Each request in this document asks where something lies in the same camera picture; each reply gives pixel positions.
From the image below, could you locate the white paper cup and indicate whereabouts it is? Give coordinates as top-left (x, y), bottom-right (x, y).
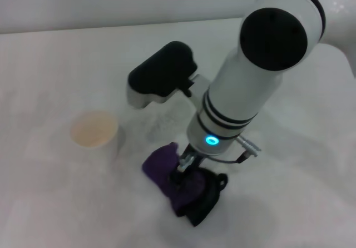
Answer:
top-left (69, 110), bottom-right (120, 163)

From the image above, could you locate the grey right arm cable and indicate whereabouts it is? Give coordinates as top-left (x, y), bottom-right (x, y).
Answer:
top-left (210, 136), bottom-right (263, 165)

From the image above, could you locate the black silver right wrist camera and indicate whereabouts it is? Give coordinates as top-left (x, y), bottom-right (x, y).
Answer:
top-left (126, 41), bottom-right (212, 110)

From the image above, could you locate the purple rag with black trim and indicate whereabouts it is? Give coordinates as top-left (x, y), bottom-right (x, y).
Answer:
top-left (141, 141), bottom-right (229, 228)

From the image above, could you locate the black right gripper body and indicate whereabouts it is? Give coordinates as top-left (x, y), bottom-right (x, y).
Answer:
top-left (177, 144), bottom-right (207, 174)

